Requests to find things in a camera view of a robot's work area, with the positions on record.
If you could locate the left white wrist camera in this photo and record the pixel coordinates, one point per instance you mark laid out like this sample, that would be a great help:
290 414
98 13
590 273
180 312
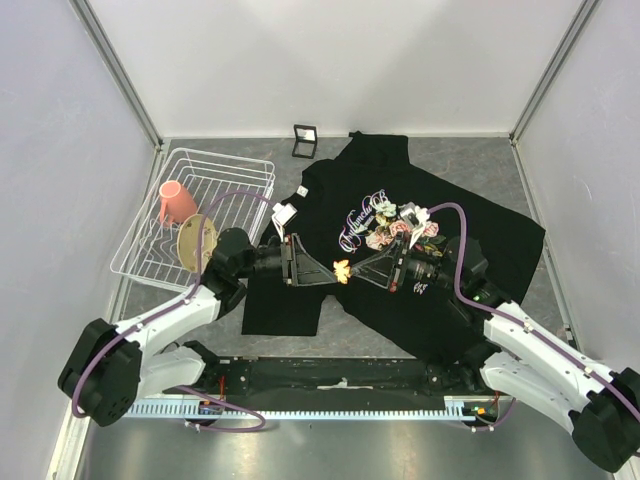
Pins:
281 216

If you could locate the orange butterfly brooch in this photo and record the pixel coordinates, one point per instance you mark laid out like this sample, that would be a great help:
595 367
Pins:
342 271

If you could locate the tan round plate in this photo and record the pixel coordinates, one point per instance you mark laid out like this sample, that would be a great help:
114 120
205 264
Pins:
197 239

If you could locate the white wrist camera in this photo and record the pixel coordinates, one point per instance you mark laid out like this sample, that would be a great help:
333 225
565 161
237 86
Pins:
281 216
416 218

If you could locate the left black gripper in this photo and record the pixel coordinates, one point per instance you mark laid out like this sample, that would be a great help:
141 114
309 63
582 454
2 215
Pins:
303 270

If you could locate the small white brooch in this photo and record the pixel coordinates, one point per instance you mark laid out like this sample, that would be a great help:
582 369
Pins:
302 191

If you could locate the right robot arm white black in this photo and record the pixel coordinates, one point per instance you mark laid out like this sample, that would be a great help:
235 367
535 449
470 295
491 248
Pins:
597 406

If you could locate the small black open box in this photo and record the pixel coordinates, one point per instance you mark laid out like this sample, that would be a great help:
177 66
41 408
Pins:
305 141

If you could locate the black printed t-shirt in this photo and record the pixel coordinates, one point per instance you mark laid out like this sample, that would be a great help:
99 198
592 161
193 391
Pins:
351 211

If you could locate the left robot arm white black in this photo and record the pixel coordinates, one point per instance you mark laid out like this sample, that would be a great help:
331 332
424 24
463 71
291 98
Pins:
113 365

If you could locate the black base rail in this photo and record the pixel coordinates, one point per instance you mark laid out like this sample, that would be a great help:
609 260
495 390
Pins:
243 376

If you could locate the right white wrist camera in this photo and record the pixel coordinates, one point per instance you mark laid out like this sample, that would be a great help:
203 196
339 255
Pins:
416 218

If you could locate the pink plastic cup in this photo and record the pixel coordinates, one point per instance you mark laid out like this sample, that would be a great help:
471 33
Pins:
176 203

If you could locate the toothed aluminium cable rail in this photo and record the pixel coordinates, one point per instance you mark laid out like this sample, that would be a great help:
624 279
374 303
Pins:
190 408

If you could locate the white wire basket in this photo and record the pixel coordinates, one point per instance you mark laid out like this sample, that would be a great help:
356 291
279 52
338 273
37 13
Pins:
148 253

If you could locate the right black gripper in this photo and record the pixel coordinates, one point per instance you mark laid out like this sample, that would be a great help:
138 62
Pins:
383 266

